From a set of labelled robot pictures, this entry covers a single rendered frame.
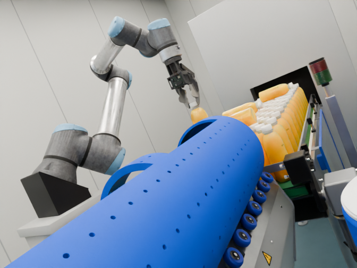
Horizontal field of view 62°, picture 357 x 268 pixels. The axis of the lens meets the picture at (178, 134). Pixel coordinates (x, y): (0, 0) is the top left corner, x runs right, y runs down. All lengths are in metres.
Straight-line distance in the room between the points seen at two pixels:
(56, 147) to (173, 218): 0.99
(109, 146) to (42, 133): 2.26
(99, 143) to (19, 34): 2.78
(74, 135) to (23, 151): 2.14
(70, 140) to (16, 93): 2.35
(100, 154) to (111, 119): 0.24
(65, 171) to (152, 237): 0.96
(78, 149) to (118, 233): 1.02
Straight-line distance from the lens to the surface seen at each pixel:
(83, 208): 1.30
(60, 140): 1.41
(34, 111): 3.71
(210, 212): 0.55
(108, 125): 1.56
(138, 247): 0.41
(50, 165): 1.37
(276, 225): 0.95
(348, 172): 1.21
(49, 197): 1.31
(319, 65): 1.34
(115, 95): 1.71
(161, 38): 1.25
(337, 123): 1.38
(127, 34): 1.34
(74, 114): 3.91
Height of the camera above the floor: 1.30
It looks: 4 degrees down
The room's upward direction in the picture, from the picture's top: 23 degrees counter-clockwise
